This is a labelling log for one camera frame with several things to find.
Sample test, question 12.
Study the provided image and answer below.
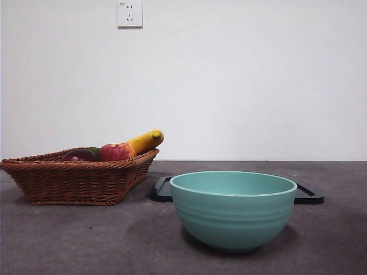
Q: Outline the teal ribbed bowl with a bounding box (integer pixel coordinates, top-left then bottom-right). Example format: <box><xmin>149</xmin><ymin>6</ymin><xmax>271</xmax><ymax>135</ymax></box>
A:
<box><xmin>169</xmin><ymin>170</ymin><xmax>298</xmax><ymax>253</ymax></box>

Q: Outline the dark red plum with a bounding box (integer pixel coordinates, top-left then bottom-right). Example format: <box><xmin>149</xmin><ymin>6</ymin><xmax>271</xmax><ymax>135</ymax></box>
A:
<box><xmin>61</xmin><ymin>148</ymin><xmax>97</xmax><ymax>162</ymax></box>

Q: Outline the yellow banana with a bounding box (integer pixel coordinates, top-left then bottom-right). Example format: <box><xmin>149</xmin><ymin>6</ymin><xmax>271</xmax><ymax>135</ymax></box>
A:
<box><xmin>126</xmin><ymin>129</ymin><xmax>165</xmax><ymax>155</ymax></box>

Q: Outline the dark green rectangular tray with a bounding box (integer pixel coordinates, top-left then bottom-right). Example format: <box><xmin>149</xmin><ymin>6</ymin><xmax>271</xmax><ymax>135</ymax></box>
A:
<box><xmin>151</xmin><ymin>176</ymin><xmax>326</xmax><ymax>205</ymax></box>

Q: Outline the red and yellow apple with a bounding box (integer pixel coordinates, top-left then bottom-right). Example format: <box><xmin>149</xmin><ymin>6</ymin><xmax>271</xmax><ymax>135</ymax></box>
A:
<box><xmin>99</xmin><ymin>142</ymin><xmax>137</xmax><ymax>162</ymax></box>

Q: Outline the brown wicker basket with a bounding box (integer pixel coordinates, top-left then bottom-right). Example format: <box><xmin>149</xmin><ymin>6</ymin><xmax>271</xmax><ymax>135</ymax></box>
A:
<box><xmin>0</xmin><ymin>147</ymin><xmax>160</xmax><ymax>206</ymax></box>

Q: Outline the white wall socket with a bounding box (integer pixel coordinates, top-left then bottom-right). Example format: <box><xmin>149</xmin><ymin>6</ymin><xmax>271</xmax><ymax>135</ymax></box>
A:
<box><xmin>118</xmin><ymin>0</ymin><xmax>143</xmax><ymax>29</ymax></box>

